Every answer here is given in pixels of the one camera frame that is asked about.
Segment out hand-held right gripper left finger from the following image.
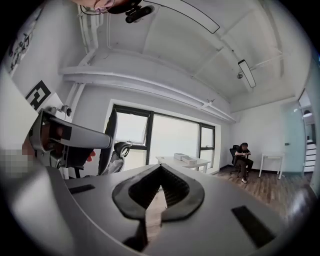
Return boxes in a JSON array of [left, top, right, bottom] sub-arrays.
[[63, 163, 161, 254]]

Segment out person's head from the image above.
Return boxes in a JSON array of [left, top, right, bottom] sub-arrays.
[[72, 0, 113, 11]]

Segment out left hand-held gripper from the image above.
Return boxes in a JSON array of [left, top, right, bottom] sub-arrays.
[[0, 73, 114, 168]]

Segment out clear plastic bag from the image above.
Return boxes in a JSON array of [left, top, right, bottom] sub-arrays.
[[109, 141, 133, 174]]

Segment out left gripper fisheye camera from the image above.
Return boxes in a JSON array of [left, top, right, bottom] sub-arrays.
[[60, 104, 74, 117]]

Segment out frosted glass door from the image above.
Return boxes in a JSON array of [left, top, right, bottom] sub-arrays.
[[281, 99, 308, 176]]

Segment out white ceiling pipes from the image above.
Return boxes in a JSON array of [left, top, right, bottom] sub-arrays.
[[78, 9, 102, 55]]

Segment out long white table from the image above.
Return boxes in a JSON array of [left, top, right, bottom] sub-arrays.
[[155, 154, 212, 174]]

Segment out black-framed ceiling light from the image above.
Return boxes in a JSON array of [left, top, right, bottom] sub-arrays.
[[147, 0, 221, 35], [237, 59, 257, 89]]

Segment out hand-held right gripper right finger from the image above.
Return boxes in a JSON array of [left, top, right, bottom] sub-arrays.
[[159, 163, 289, 256]]

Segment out black head-worn camera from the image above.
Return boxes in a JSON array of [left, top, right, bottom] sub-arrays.
[[108, 0, 155, 25]]

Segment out black window frame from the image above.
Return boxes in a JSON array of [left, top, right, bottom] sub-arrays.
[[106, 104, 216, 174]]

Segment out small white table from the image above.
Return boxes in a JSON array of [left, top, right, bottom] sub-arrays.
[[258, 152, 286, 181]]

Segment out person's left hand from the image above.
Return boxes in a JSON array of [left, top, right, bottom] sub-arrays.
[[86, 149, 97, 164]]

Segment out black mesh office chair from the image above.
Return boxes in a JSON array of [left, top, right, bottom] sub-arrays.
[[97, 108, 119, 177]]

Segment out black ink wall art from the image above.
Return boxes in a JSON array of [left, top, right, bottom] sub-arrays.
[[7, 31, 35, 74]]

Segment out person's glasses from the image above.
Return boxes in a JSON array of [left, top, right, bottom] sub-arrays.
[[79, 0, 116, 15]]

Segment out white shelf unit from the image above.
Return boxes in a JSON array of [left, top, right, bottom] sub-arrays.
[[303, 139, 318, 174]]

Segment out white conduit bracket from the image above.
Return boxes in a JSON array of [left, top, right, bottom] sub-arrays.
[[199, 98, 216, 109]]

